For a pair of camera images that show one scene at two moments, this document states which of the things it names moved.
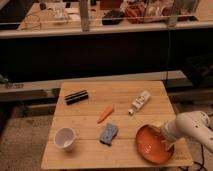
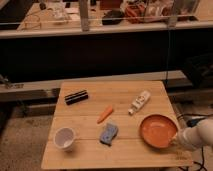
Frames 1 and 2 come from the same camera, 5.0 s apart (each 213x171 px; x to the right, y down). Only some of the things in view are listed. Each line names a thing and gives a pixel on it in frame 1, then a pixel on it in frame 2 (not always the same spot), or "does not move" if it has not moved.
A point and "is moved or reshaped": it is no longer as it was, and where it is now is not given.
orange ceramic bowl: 152,146 is moved or reshaped
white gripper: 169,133 → 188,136
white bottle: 139,102 does not move
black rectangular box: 76,97 does not move
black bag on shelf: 113,17 does not move
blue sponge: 108,134 does not move
